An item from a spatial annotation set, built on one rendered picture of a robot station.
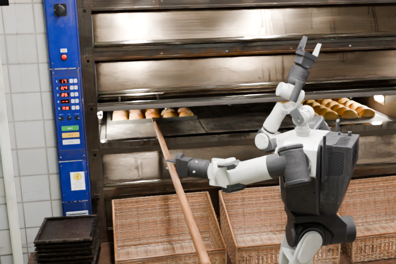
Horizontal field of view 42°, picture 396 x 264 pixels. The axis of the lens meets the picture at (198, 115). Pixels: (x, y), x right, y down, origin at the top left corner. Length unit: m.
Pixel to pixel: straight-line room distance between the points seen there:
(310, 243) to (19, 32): 1.75
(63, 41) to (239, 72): 0.96
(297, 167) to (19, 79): 1.58
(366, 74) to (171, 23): 1.17
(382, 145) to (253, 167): 1.51
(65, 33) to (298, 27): 1.26
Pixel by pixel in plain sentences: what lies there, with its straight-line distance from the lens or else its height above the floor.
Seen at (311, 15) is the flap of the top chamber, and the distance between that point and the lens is 3.01.
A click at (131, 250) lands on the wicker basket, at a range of 2.98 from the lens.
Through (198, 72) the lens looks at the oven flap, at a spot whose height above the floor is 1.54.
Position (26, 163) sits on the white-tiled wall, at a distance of 2.96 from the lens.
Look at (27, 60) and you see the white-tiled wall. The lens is 2.83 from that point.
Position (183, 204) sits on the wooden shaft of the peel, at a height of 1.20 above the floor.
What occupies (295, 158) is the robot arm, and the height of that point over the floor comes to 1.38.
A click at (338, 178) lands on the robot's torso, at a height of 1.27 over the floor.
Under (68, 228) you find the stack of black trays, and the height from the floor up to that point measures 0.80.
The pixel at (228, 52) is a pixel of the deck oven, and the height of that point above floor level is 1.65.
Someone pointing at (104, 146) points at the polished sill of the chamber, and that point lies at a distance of 2.90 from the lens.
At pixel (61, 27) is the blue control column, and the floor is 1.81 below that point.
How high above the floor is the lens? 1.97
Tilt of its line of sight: 13 degrees down
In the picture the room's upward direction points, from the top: 1 degrees counter-clockwise
